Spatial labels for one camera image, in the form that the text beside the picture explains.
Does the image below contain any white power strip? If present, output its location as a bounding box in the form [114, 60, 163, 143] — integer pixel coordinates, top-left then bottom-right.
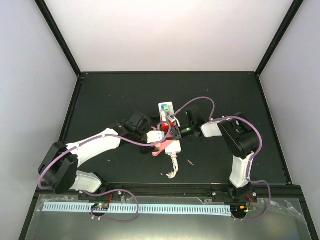
[158, 102, 181, 155]

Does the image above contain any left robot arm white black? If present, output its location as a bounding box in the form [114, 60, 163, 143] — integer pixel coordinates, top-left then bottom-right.
[38, 112, 165, 200]

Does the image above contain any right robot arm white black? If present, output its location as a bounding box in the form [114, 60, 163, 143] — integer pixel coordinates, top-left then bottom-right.
[171, 108, 262, 202]

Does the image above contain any red plug adapter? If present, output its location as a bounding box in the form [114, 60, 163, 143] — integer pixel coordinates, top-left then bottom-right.
[160, 121, 174, 133]

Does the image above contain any white plug on strip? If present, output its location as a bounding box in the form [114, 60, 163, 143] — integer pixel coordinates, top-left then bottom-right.
[160, 110, 167, 122]

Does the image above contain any green plug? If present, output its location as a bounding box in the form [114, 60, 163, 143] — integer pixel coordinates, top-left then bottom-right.
[161, 104, 170, 112]

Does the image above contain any left controller board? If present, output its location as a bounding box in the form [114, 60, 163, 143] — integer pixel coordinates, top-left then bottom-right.
[91, 203, 110, 211]

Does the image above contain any controller board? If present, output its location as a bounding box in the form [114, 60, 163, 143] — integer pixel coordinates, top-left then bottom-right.
[230, 205, 250, 214]
[91, 203, 110, 211]

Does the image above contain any right controller board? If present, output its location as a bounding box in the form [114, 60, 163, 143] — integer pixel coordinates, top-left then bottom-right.
[230, 205, 250, 214]

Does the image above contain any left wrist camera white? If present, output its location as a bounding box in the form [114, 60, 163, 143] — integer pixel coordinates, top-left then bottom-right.
[146, 130, 165, 144]

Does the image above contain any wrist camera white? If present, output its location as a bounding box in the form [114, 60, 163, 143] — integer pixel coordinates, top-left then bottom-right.
[146, 130, 165, 144]
[167, 115, 181, 127]

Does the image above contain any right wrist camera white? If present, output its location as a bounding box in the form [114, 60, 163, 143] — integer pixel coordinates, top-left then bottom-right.
[167, 115, 181, 127]

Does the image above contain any white braided cord with plug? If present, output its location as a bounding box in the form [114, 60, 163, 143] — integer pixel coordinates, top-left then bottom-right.
[164, 152, 180, 180]

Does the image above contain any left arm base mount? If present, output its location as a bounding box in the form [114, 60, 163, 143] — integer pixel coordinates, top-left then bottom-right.
[78, 184, 123, 201]

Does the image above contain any light blue slotted cable duct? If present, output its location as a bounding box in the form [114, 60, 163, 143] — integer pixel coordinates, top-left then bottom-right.
[42, 202, 232, 217]

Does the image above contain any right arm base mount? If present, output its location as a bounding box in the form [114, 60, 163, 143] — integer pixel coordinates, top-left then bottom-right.
[209, 184, 254, 203]

